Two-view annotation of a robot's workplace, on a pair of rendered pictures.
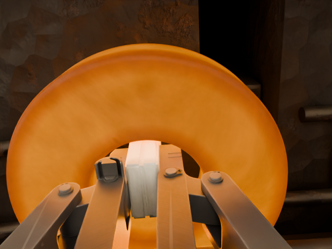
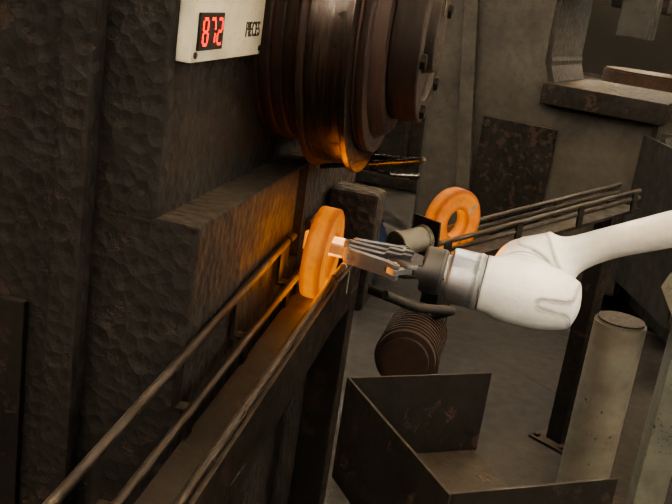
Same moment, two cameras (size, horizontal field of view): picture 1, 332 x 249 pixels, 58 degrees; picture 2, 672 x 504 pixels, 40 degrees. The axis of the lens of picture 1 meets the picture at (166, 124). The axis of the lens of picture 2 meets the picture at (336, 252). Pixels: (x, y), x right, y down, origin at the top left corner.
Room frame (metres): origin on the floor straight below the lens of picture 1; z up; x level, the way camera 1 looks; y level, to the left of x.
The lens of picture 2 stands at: (-0.14, 1.43, 1.18)
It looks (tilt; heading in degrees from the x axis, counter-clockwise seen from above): 16 degrees down; 281
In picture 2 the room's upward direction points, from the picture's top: 8 degrees clockwise
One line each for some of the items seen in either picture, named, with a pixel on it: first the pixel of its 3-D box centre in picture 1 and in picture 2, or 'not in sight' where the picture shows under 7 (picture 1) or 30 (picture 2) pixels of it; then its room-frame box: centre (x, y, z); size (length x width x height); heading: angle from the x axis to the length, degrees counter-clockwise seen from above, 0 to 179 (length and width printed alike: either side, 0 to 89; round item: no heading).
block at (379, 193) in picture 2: not in sight; (348, 245); (0.17, -0.29, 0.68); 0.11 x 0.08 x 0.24; 0
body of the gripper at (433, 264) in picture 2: not in sight; (418, 266); (0.00, 0.01, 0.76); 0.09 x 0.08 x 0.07; 0
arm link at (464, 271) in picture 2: not in sight; (463, 277); (-0.08, 0.01, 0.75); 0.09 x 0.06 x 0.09; 90
